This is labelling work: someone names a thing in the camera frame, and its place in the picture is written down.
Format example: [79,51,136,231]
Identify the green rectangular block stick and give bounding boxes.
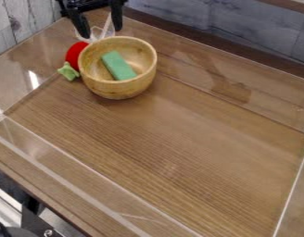
[102,51,138,81]

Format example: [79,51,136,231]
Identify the red plush strawberry toy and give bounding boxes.
[59,42,90,81]

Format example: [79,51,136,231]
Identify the black cable loop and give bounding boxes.
[0,218,14,237]

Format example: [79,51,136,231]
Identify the light wooden bowl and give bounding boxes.
[78,36,159,100]

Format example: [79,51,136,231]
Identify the black table clamp mount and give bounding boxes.
[22,206,64,237]

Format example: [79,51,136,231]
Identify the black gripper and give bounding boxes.
[56,0,123,39]

